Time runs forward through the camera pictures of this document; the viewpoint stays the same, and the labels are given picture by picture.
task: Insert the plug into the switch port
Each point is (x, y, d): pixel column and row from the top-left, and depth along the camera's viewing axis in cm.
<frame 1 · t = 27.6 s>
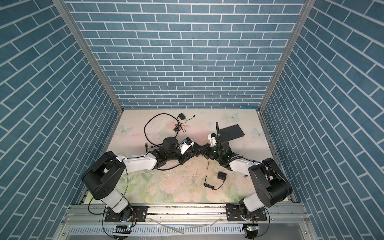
left hand: (192, 153, 88), fingers open
right hand: (194, 148, 86), fingers closed
flat black router box: (230, 132, 108), on the table
black power adapter far: (182, 116, 116), point 2 cm above the table
black power adapter near: (221, 175, 88), on the table

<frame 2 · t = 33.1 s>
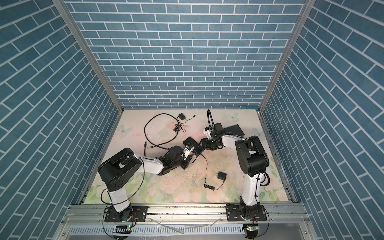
left hand: (191, 157, 94), fingers closed
right hand: (199, 145, 97), fingers open
the named things where they were.

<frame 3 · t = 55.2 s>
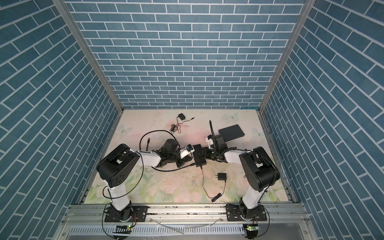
left hand: (190, 158, 93), fingers closed
right hand: (198, 153, 93), fingers open
the named things where they were.

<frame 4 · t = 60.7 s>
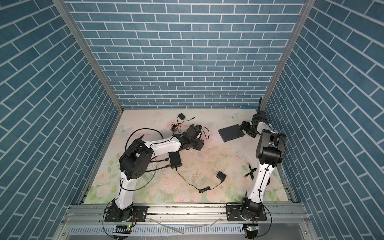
left hand: (201, 143, 97), fingers open
right hand: (243, 127, 106), fingers open
black power adapter near: (220, 176, 86), point 2 cm above the table
